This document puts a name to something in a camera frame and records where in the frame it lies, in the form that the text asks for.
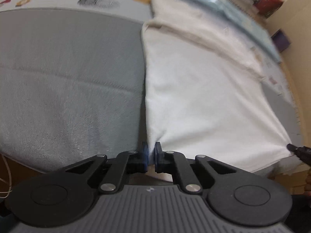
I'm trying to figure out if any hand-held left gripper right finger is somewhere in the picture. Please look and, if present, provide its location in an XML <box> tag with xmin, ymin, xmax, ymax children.
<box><xmin>154</xmin><ymin>142</ymin><xmax>241</xmax><ymax>195</ymax></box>

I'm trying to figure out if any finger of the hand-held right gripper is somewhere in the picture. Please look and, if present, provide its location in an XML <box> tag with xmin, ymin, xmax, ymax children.
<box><xmin>287</xmin><ymin>144</ymin><xmax>311</xmax><ymax>168</ymax></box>

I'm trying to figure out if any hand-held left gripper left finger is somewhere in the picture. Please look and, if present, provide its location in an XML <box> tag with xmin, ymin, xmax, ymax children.
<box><xmin>66</xmin><ymin>142</ymin><xmax>149</xmax><ymax>195</ymax></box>

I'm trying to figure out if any white t-shirt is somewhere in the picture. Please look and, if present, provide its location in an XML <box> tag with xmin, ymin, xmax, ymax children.
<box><xmin>140</xmin><ymin>0</ymin><xmax>295</xmax><ymax>173</ymax></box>

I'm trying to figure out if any grey printed bed sheet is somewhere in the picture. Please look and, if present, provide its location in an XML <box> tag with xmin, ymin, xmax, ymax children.
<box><xmin>0</xmin><ymin>0</ymin><xmax>304</xmax><ymax>179</ymax></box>

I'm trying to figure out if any purple box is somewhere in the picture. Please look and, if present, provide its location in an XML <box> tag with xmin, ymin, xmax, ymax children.
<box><xmin>271</xmin><ymin>29</ymin><xmax>291</xmax><ymax>53</ymax></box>

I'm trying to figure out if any red container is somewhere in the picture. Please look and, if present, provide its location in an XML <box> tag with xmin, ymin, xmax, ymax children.
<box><xmin>254</xmin><ymin>0</ymin><xmax>284</xmax><ymax>18</ymax></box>

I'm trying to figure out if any wooden bed frame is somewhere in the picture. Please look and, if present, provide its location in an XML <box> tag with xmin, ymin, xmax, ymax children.
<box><xmin>253</xmin><ymin>10</ymin><xmax>311</xmax><ymax>195</ymax></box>

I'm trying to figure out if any white cable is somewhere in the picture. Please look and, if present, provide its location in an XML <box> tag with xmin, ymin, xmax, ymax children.
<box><xmin>0</xmin><ymin>154</ymin><xmax>13</xmax><ymax>199</ymax></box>

